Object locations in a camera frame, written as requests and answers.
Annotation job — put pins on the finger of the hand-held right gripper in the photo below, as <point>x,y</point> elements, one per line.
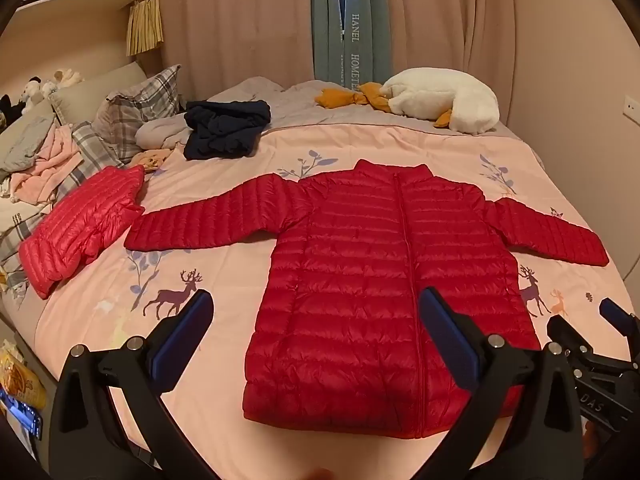
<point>567,332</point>
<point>614,311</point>

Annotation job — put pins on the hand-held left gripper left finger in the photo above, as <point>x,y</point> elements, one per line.
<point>186,338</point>

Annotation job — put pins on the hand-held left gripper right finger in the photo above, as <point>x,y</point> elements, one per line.
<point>445,336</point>

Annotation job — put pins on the red down jacket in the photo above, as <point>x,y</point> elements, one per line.
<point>375,285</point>

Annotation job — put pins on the pink printed blanket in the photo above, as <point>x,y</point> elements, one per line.
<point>210,195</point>

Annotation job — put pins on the folded coral down jacket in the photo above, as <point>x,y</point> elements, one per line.
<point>80,225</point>

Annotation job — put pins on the yellow snack bag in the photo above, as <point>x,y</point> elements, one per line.
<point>20,375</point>

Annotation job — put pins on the blue-lit device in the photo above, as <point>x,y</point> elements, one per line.
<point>22,417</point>

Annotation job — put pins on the tan plush toy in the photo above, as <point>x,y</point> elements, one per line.
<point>149,160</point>

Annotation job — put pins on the plaid blanket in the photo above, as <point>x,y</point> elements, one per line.
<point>95,155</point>

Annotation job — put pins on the light grey garment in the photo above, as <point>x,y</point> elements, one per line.
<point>160,132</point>

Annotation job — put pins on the navy clothing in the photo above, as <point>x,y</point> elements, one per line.
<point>225,127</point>

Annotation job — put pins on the pink garment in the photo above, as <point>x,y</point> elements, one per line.
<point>45,170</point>

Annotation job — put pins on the white goose plush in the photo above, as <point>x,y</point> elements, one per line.
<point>440,97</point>

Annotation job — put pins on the plaid pillow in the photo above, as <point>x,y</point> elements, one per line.
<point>137,100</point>

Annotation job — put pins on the grey-green garment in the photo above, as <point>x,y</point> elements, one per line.
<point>25,145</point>

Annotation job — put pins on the beige pillow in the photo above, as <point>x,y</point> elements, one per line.
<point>95,90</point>

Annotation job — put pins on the black and white plush toy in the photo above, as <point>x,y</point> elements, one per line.
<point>32,91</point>

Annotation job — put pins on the yellow tassel bundle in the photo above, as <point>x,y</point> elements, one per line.
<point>145,25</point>

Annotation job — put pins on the pink curtain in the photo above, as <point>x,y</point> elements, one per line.
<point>235,15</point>
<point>475,15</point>

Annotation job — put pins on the blue-grey curtain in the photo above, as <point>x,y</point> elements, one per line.
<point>332,20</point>

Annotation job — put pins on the wall socket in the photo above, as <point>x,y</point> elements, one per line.
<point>632,109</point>

